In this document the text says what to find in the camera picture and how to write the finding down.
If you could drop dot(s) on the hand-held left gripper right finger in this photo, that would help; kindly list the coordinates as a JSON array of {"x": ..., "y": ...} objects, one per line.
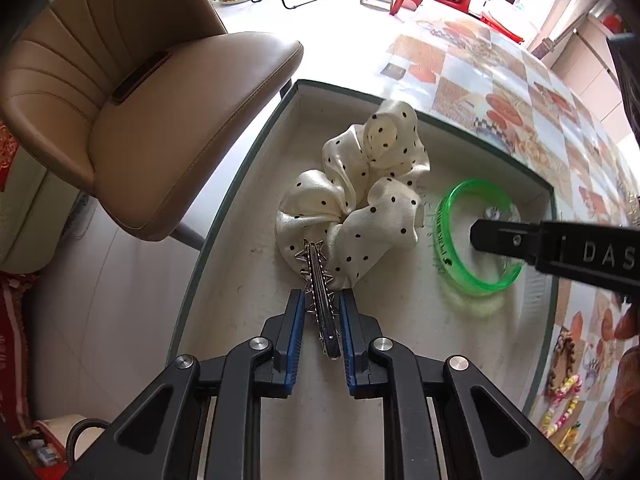
[{"x": 350, "y": 325}]

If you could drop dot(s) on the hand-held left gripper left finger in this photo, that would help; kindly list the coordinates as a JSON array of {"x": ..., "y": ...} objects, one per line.
[{"x": 295, "y": 320}]

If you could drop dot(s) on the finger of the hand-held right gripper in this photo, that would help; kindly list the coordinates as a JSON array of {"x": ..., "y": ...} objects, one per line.
[{"x": 505, "y": 240}]

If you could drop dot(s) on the silver spiked hair clip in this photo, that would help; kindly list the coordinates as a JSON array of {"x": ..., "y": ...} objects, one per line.
[{"x": 320, "y": 285}]

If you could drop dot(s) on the white shallow tray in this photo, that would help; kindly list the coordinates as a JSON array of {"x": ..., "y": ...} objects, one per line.
[{"x": 240, "y": 320}]

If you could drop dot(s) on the green translucent bangle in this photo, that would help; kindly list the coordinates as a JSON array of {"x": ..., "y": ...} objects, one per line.
[{"x": 445, "y": 240}]

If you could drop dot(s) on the person's right forearm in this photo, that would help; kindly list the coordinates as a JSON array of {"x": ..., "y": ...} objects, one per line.
[{"x": 627, "y": 400}]

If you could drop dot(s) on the person's right hand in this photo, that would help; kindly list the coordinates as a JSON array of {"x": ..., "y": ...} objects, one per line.
[{"x": 629, "y": 322}]

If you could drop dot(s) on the cream polka dot scrunchie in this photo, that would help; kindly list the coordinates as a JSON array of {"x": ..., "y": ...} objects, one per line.
[{"x": 350, "y": 170}]

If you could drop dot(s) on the patterned tablecloth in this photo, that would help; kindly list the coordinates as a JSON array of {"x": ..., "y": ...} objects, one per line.
[{"x": 500, "y": 85}]

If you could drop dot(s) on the beige cabinet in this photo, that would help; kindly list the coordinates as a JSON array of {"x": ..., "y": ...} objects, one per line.
[{"x": 580, "y": 55}]

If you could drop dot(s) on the red plastic object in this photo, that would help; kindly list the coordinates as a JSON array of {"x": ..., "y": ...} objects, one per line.
[{"x": 502, "y": 25}]

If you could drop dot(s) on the beige leather chair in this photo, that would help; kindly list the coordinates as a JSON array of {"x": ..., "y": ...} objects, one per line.
[{"x": 175, "y": 125}]

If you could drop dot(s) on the pale green sofa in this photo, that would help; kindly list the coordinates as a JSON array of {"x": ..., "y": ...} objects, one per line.
[{"x": 30, "y": 220}]

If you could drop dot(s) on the red printed blanket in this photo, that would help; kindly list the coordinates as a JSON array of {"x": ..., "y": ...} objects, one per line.
[{"x": 12, "y": 350}]

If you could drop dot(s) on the red embroidered cloth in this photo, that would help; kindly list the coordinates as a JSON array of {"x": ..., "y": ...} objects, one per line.
[{"x": 7, "y": 160}]

